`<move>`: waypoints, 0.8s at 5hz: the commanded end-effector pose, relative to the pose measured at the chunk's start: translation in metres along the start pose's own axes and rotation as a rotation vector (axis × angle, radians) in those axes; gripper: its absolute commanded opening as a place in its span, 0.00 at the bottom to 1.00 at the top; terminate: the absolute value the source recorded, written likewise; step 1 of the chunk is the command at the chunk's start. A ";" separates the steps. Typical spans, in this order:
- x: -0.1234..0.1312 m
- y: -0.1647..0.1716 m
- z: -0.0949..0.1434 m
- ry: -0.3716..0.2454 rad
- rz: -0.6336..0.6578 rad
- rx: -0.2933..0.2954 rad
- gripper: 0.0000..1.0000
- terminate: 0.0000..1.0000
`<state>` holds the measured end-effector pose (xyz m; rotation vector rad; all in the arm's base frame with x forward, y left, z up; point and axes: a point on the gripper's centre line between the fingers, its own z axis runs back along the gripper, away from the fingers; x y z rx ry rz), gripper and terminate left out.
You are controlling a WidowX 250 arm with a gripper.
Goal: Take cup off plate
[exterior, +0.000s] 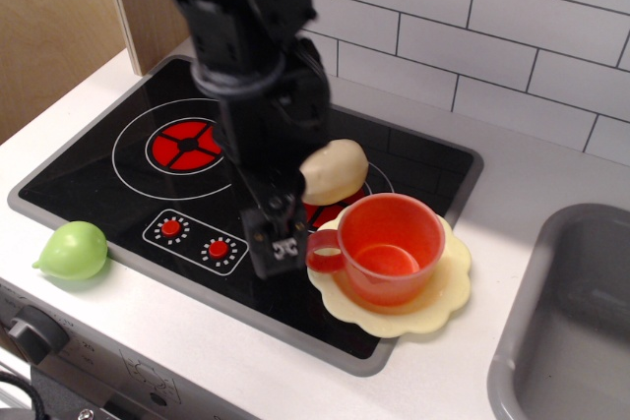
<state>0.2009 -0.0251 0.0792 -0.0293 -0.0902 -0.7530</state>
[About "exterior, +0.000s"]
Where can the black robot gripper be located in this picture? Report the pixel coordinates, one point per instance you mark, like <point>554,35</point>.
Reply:
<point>265,135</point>

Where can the orange plastic cup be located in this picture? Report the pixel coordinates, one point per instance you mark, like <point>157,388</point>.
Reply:
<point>387,245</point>

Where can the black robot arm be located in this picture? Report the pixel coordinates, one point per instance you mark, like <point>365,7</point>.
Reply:
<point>244,45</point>

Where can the red right stove button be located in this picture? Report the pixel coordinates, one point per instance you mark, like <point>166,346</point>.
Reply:
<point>218,250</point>

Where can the red stove button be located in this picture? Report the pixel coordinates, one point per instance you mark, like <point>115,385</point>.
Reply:
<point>218,250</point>
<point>171,228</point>

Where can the beige toy potato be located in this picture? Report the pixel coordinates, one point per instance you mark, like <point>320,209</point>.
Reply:
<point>334,172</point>

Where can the red left stove button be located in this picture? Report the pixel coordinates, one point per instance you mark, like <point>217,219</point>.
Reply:
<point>171,228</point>

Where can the black toy stove top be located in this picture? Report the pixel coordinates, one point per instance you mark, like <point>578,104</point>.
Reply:
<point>152,156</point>

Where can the green toy pear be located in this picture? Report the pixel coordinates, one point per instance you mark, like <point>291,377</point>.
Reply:
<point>76,250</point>

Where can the grey oven knob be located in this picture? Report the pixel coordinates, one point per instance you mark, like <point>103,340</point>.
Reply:
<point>36,334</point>

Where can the wooden side panel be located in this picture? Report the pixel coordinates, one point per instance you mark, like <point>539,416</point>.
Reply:
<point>50,46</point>

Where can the grey sink basin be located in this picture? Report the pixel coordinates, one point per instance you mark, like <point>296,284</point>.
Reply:
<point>564,351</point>

